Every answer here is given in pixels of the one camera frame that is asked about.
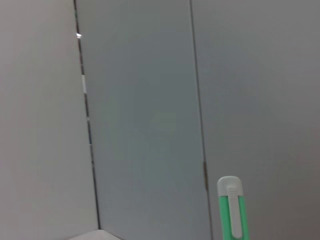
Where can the green pen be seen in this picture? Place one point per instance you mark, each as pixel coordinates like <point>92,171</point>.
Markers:
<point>225,212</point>

